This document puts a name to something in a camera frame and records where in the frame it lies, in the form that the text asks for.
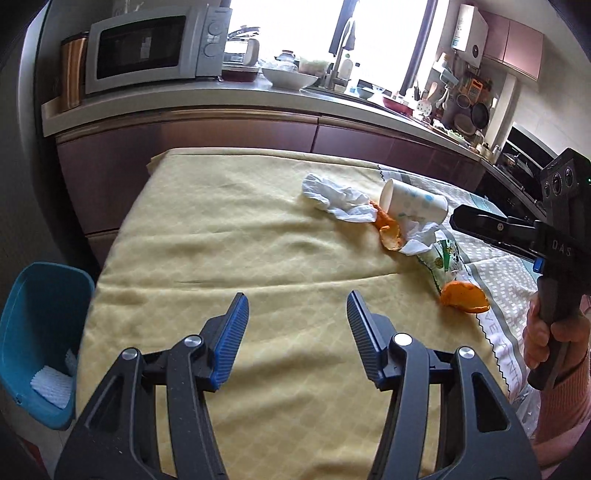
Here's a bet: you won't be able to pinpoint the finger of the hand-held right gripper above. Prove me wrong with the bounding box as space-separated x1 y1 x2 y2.
449 204 539 241
459 229 543 273

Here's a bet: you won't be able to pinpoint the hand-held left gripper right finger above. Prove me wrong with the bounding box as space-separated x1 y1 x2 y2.
346 290 542 480

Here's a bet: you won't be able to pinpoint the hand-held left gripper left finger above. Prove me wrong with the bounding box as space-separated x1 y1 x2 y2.
54 292 250 480

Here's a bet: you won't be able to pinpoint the green and white snack packet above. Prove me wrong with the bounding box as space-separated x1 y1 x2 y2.
418 237 467 296

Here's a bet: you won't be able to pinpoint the boat shaped orange peel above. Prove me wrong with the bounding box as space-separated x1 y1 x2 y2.
440 281 491 315

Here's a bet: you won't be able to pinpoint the small white tissue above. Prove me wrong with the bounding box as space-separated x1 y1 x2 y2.
399 219 446 256

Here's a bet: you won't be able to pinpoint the blue dotted paper cup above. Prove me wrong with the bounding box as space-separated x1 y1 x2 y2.
381 179 450 222

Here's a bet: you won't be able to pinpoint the long curled orange peel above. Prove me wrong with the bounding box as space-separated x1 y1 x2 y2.
369 200 404 252

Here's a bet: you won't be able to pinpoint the large white tissue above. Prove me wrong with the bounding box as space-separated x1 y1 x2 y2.
302 173 377 224

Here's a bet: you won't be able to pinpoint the blue plastic bin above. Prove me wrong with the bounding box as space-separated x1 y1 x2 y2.
0 261 95 431

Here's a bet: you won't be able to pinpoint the person's right forearm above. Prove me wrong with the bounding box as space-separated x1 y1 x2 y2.
531 344 591 467

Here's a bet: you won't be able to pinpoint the person's right hand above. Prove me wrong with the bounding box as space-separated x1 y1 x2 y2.
523 294 591 370

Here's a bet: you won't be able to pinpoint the yellow and teal printed tablecloth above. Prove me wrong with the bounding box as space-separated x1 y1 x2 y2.
76 148 543 480

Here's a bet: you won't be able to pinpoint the white water heater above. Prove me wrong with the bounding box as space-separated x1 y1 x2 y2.
451 4 489 65

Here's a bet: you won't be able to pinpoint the brown base cabinets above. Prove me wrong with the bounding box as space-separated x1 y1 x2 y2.
55 111 485 259

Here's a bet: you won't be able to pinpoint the dark framed window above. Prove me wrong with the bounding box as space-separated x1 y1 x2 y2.
228 0 458 93

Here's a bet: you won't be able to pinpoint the steel kitchen faucet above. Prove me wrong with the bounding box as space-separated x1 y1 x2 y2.
329 18 356 90

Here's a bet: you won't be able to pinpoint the clear food container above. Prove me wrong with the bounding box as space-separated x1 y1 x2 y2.
298 58 331 77

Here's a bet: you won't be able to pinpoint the large white bowl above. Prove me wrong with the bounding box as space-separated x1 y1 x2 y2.
261 67 319 90

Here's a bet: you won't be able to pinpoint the pale kitchen counter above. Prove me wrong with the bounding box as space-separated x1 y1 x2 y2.
41 76 485 162

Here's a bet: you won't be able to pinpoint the dark red dish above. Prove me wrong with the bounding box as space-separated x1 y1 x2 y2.
222 65 260 83

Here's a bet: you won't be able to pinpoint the glass electric kettle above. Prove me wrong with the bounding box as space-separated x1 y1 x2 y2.
226 28 262 68

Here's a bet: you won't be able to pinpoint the copper travel tumbler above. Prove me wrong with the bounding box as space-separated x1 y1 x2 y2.
60 32 89 112

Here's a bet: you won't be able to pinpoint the white microwave oven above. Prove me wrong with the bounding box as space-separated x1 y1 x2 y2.
85 6 229 95

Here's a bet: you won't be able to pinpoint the pink wall cabinet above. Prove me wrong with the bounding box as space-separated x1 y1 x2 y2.
480 11 544 81

